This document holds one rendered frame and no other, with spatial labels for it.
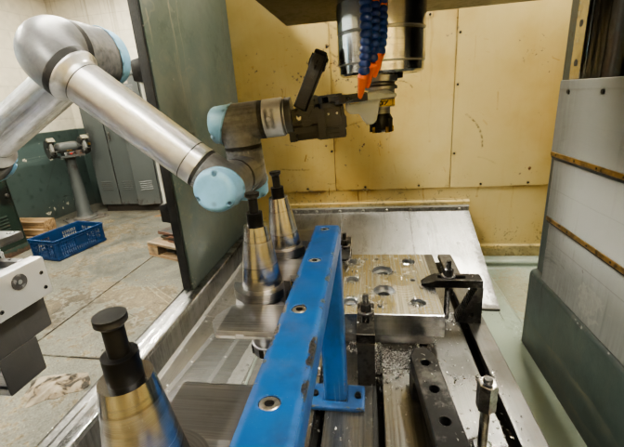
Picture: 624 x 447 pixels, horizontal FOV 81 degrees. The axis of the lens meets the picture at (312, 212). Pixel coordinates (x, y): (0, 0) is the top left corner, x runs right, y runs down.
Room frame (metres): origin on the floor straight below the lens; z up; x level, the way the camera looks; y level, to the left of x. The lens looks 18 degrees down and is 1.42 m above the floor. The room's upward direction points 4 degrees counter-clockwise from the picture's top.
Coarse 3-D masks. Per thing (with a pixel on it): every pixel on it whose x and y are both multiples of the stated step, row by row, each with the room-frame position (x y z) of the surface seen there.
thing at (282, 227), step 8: (272, 200) 0.46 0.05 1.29; (280, 200) 0.46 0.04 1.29; (288, 200) 0.47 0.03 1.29; (272, 208) 0.46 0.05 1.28; (280, 208) 0.46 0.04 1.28; (288, 208) 0.46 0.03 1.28; (272, 216) 0.46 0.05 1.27; (280, 216) 0.46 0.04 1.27; (288, 216) 0.46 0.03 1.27; (272, 224) 0.46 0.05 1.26; (280, 224) 0.46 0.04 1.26; (288, 224) 0.46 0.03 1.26; (272, 232) 0.46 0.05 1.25; (280, 232) 0.45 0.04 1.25; (288, 232) 0.46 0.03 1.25; (296, 232) 0.47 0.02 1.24; (272, 240) 0.46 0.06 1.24; (280, 240) 0.45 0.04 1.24; (288, 240) 0.45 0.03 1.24; (296, 240) 0.46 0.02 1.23; (280, 248) 0.45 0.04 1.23; (288, 248) 0.45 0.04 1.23
